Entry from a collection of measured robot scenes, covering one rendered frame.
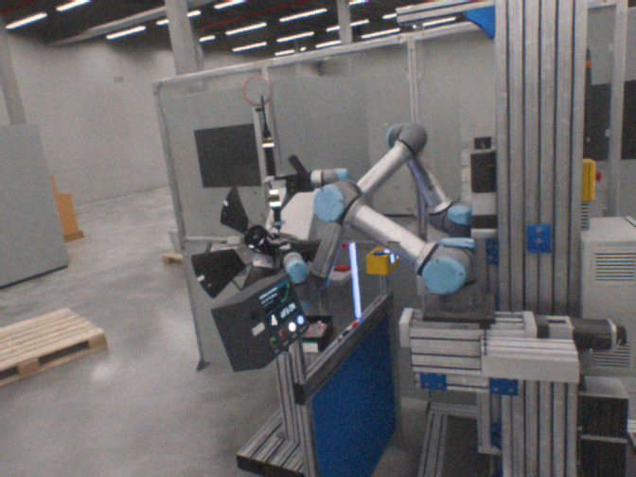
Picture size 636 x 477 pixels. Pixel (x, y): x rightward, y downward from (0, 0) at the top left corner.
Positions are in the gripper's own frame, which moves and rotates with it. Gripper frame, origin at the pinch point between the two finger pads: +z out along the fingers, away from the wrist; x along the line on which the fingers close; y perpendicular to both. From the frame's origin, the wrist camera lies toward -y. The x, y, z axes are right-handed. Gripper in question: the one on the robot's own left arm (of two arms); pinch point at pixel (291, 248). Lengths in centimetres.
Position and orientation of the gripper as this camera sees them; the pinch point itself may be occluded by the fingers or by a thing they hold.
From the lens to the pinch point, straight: 206.7
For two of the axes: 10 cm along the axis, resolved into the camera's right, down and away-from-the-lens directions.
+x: 2.1, 9.5, 2.5
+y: -9.7, 2.4, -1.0
